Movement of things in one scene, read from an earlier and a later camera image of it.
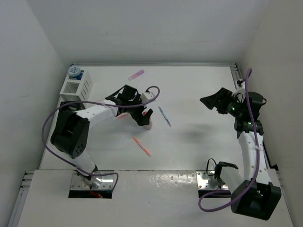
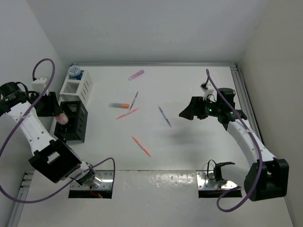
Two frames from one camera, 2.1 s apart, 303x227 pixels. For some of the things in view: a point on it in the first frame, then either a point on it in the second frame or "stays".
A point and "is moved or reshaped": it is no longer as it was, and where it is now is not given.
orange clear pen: x=137 y=141 stays
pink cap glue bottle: x=149 y=126 is moved or reshaped
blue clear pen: x=167 y=121 stays
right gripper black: x=219 y=100 -> x=194 y=108
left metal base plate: x=104 y=182 stays
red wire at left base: x=98 y=195 stays
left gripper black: x=140 y=119 -> x=52 y=109
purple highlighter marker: x=138 y=73 stays
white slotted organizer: x=76 y=89 stays
